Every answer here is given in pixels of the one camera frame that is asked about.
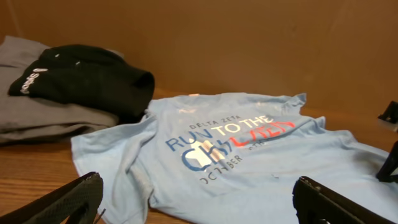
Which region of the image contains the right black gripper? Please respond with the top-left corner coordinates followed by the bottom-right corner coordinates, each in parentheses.
top-left (376, 101), bottom-right (397, 183)

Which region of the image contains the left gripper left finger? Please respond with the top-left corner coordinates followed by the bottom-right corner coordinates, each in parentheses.
top-left (1, 172), bottom-right (103, 224)

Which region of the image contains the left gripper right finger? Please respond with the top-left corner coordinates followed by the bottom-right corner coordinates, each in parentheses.
top-left (292, 176), bottom-right (394, 224)

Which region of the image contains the light blue printed t-shirt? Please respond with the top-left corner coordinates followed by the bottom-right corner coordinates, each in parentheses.
top-left (72, 93), bottom-right (397, 223)

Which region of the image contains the grey folded garment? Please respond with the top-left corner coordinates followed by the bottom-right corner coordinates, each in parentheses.
top-left (1, 35), bottom-right (119, 145)

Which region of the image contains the black folded garment with logo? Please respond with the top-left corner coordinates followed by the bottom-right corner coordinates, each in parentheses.
top-left (8, 44), bottom-right (155, 124)

